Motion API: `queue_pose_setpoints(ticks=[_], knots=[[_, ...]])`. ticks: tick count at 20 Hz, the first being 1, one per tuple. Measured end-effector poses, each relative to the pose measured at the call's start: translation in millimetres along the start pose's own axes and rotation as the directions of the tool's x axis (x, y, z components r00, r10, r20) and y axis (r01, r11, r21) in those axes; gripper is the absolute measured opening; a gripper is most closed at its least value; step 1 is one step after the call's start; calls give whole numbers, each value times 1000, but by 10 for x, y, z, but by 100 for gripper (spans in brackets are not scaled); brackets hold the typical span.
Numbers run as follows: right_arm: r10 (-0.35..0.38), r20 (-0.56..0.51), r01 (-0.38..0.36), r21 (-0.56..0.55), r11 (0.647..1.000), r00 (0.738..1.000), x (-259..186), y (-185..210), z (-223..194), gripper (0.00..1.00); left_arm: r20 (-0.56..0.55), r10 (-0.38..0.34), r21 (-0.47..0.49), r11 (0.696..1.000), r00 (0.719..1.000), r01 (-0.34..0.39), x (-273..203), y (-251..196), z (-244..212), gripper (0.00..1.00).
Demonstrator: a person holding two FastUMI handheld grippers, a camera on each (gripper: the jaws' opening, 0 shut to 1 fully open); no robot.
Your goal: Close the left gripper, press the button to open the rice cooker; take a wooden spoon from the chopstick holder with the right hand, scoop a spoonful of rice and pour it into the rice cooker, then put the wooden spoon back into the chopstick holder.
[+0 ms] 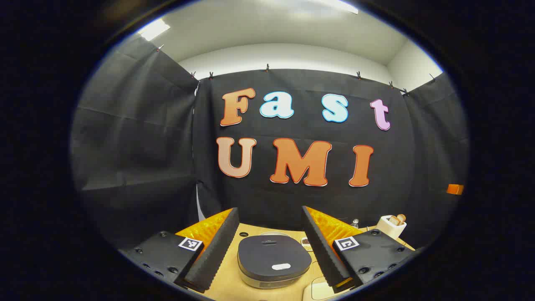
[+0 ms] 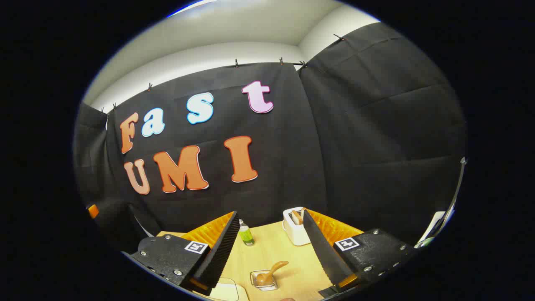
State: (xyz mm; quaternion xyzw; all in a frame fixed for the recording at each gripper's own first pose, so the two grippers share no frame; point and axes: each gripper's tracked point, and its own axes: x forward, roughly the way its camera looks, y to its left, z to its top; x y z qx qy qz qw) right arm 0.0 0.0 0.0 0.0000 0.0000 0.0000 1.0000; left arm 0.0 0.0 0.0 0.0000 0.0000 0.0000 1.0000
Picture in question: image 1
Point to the dark grey rice cooker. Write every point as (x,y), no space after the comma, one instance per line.
(271,255)

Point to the ceiling light panel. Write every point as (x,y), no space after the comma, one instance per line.
(154,30)

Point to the toast slice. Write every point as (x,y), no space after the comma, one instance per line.
(401,218)
(393,220)

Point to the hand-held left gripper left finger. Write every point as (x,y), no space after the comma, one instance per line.
(217,255)

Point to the white toaster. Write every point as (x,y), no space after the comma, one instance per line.
(386,229)

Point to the rectangular dish with beans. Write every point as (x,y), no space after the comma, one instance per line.
(306,243)

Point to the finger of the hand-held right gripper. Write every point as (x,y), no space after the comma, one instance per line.
(454,189)

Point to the black backdrop cloth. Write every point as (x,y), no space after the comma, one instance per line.
(146,146)

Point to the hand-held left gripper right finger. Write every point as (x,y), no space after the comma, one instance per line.
(324,255)

